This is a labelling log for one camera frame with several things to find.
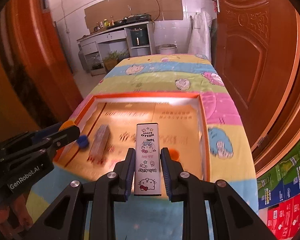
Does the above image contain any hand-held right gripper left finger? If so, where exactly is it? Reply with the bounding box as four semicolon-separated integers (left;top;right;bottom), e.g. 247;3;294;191
24;148;136;240

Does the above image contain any white kitchen counter cabinet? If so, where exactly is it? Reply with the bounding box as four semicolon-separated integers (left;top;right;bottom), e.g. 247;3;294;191
77;21;156;68

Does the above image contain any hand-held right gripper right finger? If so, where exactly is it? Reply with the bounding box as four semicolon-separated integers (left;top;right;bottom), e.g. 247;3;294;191
160;147;275;240

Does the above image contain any black gas stove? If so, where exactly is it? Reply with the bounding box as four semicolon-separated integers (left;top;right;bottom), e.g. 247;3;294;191
127;14;153;22

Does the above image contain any shallow cardboard tray orange rim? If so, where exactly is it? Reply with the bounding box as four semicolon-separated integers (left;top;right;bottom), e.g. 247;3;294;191
53;91;212;183

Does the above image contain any cardboard sheet on wall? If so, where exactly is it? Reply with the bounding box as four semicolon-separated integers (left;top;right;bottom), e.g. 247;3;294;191
84;0;184;31

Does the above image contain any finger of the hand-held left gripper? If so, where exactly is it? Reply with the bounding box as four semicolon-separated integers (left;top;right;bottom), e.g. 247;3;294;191
0;123;64;153
0;126;81;164

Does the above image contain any plain wooden door panel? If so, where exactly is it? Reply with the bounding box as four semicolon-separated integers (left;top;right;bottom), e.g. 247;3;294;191
0;0;83;133

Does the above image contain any white bucket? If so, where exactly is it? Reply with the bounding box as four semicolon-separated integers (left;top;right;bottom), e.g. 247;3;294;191
157;44;178;55

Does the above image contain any stack of red cartons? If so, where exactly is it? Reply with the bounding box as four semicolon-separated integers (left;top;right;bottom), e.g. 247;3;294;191
266;194;300;240

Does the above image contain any colourful cartoon printed tablecloth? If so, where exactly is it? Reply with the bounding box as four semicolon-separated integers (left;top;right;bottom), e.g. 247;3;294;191
25;53;260;240

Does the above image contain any carved wooden door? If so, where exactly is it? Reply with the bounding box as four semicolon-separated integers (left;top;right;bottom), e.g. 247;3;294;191
212;0;300;154

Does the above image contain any orange bottle cap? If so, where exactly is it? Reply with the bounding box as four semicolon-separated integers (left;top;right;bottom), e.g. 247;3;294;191
58;120;78;132
168;149;181;161

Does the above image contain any blue bottle cap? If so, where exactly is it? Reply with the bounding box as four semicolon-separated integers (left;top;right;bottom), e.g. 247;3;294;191
76;135;90;149

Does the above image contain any wooden door frame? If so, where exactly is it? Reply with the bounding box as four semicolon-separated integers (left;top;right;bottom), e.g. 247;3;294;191
252;2;300;177

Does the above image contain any brown rectangular box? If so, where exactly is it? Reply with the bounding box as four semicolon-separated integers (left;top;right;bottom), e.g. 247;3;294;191
88;124;111;165

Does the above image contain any planter box with greens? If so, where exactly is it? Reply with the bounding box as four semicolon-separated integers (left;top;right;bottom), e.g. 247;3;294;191
102;51;120;71

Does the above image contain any white cartoon print case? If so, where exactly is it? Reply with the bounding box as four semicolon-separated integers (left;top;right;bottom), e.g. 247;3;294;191
134;123;163;197

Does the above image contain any dark green air fryer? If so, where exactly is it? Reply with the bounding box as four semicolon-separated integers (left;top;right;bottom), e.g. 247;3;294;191
130;27;150;47

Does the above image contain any white woven sack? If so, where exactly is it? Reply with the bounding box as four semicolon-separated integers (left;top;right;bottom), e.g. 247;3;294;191
188;12;212;62

